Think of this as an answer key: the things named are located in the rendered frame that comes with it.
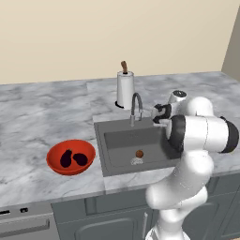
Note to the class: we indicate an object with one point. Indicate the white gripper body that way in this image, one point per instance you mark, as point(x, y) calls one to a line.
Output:
point(157, 111)

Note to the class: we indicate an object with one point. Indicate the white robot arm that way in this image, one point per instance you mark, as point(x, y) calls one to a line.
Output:
point(200, 132)

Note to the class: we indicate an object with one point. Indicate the grey curved sink tap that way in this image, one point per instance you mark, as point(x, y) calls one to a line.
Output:
point(136, 100)

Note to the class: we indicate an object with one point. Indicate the grey kitchen sink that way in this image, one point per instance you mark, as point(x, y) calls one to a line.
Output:
point(125, 146)

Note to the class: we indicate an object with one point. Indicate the red bowl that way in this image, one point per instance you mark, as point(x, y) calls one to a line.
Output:
point(56, 164)

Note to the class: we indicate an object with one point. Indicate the white paper towel roll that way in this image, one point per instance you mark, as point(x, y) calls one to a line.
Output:
point(125, 89)

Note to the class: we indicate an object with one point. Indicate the small brown round fruit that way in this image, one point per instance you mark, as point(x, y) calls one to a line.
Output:
point(139, 153)

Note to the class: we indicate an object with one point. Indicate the dark purple eggplant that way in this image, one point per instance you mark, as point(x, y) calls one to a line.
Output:
point(81, 159)
point(65, 159)

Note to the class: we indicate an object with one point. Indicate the grey false drawer front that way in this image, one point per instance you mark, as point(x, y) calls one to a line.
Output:
point(118, 201)

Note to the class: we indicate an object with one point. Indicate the grey cupboard door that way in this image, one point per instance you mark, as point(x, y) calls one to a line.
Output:
point(203, 222)
point(106, 229)

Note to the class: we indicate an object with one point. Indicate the grey dishwasher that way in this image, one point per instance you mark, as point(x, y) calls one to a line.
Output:
point(28, 223)

